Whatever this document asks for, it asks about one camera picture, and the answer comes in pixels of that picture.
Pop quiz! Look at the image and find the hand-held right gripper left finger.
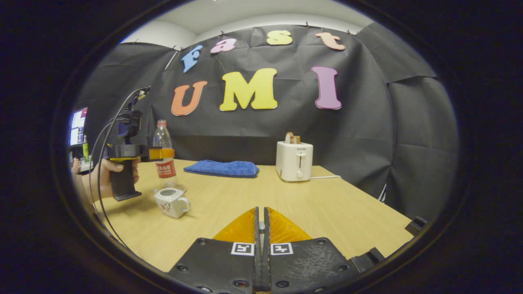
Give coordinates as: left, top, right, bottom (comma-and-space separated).
168, 206, 262, 294

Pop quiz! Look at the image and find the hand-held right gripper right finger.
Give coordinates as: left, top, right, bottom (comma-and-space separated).
261, 206, 362, 294

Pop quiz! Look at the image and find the clear plastic water bottle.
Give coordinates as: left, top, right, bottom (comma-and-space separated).
152, 119, 179, 190

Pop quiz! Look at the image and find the white floral teacup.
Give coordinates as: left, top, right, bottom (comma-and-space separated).
153, 187, 191, 219

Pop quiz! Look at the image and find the blue towel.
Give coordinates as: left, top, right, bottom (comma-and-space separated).
183, 160, 260, 178

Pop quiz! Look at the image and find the computer monitor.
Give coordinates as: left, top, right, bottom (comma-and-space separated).
69, 107, 88, 147

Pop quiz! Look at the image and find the white toaster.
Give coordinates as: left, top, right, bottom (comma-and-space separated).
276, 140, 314, 182

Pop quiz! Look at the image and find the black backdrop cloth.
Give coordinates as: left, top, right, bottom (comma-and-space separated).
76, 22, 460, 223

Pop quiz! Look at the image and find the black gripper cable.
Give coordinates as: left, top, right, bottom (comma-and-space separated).
88, 87, 148, 247

